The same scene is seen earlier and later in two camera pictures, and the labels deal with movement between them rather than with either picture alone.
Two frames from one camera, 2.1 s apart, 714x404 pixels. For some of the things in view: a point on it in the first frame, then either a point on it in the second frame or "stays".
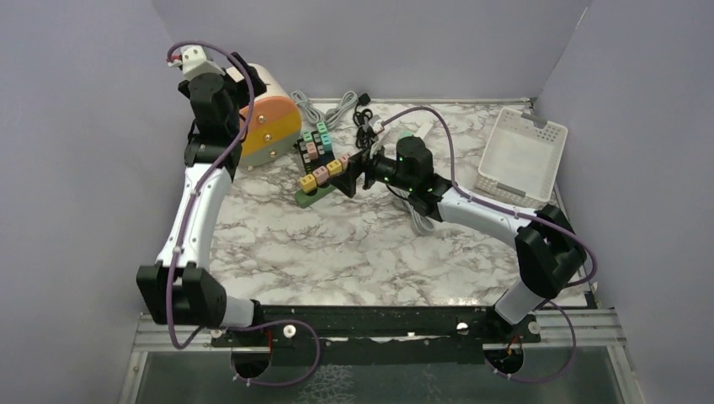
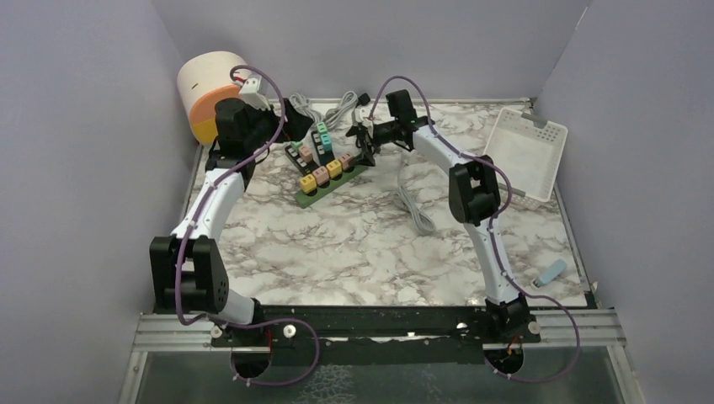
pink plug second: x=322 y=175 stays
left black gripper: x=241 y=87 -> x=291 y=127
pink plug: x=344 y=160 stays
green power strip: x=303 y=199 stays
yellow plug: x=334 y=167 stays
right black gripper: x=358 y=164 -> x=365 y=156
